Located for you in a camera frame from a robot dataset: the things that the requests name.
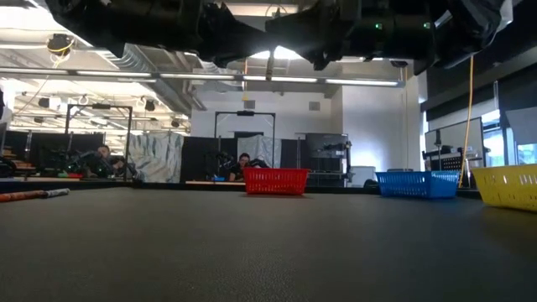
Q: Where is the black partition panel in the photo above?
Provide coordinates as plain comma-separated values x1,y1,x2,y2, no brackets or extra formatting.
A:
3,131,105,177
180,136,238,182

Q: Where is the yellow plastic basket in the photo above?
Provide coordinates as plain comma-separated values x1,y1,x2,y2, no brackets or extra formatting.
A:
472,164,537,213

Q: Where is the blue white patterned curtain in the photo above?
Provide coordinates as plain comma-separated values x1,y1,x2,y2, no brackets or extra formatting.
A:
128,131,185,184

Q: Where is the red crayon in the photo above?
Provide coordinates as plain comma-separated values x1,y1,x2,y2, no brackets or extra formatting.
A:
0,190,48,204

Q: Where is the black gantry frame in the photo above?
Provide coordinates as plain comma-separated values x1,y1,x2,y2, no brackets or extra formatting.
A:
65,103,133,182
213,110,277,169

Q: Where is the black table frame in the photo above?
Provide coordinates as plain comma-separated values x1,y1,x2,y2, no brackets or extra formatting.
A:
0,178,483,200

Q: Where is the yellow hanging cable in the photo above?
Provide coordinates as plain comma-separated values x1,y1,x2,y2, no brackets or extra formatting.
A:
458,56,475,189

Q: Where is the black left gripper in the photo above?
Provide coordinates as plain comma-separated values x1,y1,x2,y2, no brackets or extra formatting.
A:
128,0,274,69

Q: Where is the grey whiteboard panel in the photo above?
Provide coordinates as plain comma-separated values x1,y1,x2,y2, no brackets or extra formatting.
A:
424,117,486,169

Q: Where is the blue plastic basket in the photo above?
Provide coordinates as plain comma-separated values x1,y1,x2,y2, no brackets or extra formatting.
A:
376,169,461,200

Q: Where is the long ceiling light strip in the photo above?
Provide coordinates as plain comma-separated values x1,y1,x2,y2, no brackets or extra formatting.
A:
0,66,399,88

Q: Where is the black table mat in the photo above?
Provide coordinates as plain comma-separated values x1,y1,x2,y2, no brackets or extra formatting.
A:
0,186,537,302

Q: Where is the black equipment cabinet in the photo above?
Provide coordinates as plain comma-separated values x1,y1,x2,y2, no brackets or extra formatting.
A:
304,133,352,188

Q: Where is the white bin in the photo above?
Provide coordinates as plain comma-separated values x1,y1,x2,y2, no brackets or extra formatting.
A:
350,165,378,188

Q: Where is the yellow green crayon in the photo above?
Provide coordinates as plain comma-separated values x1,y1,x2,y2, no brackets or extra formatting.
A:
265,46,277,82

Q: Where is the red plastic basket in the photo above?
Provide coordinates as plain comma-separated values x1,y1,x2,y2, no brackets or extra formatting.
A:
242,167,311,196

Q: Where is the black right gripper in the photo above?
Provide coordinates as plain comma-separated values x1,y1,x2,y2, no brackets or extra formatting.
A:
264,0,371,72

